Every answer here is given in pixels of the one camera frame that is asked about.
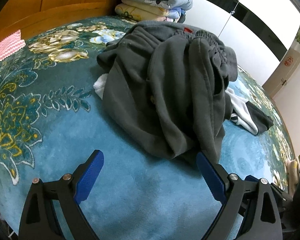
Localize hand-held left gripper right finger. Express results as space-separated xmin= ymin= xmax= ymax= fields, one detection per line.
xmin=196 ymin=152 xmax=283 ymax=240

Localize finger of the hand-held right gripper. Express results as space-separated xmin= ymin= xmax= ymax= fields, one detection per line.
xmin=270 ymin=184 xmax=294 ymax=218

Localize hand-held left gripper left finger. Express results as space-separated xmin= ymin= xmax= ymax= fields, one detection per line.
xmin=18 ymin=149 xmax=105 ymax=240

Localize dark grey fleece sweatpants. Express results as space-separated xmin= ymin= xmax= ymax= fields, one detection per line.
xmin=97 ymin=20 xmax=238 ymax=164

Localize yellow-green folded cloths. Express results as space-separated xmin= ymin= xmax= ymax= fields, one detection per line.
xmin=286 ymin=159 xmax=300 ymax=195

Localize teal floral blanket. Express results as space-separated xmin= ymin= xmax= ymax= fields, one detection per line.
xmin=0 ymin=15 xmax=300 ymax=240

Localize white and grey striped garment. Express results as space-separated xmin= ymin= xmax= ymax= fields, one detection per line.
xmin=225 ymin=87 xmax=274 ymax=136

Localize white door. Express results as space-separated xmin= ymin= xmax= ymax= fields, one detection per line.
xmin=262 ymin=49 xmax=300 ymax=98

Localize pink zigzag towel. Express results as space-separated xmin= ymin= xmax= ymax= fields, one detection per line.
xmin=0 ymin=29 xmax=25 ymax=68

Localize white and black wardrobe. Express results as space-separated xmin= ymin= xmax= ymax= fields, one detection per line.
xmin=185 ymin=0 xmax=300 ymax=63

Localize folded colourful blanket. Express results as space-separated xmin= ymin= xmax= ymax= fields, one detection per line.
xmin=165 ymin=7 xmax=187 ymax=23

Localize folded yellow floral quilt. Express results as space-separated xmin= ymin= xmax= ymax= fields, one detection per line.
xmin=114 ymin=3 xmax=170 ymax=22

